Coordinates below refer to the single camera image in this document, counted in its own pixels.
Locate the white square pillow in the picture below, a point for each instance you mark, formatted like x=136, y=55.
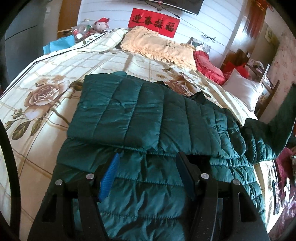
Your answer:
x=246, y=90

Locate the peach frilled pillow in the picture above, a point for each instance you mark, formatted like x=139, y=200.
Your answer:
x=148, y=43

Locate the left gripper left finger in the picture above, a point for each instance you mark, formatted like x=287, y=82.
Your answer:
x=70, y=210

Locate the blue paper bag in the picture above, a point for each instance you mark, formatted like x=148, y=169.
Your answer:
x=60, y=44

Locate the plush pig toy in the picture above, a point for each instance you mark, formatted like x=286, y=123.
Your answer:
x=101, y=25

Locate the wall mounted television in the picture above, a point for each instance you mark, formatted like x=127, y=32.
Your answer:
x=188, y=6

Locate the grey refrigerator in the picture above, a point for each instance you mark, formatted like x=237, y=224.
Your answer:
x=33, y=28

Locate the floral cream bed quilt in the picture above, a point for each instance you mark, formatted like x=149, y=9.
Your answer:
x=37, y=108

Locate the dark green puffer jacket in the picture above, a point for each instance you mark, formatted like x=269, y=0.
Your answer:
x=148, y=124

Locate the red Chinese banner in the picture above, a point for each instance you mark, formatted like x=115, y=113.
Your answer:
x=163, y=24

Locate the red heart cushion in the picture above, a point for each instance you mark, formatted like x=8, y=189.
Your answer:
x=204, y=66

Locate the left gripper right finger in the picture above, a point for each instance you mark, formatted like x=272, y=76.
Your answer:
x=221, y=210

